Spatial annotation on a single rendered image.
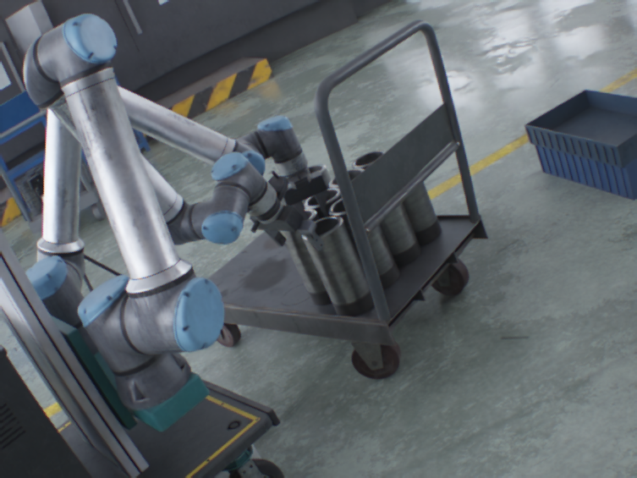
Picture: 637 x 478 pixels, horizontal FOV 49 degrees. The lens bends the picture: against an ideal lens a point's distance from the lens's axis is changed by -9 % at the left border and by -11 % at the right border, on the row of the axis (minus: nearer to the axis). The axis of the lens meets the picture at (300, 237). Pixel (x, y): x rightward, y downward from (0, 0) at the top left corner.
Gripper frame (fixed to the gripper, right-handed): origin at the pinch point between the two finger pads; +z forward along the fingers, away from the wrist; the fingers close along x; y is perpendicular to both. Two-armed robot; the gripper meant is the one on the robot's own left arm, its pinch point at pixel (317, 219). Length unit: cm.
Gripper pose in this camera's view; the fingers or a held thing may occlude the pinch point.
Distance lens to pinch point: 233.4
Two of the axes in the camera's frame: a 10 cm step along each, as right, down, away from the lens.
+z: 3.9, 8.4, 3.7
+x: -9.1, 4.2, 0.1
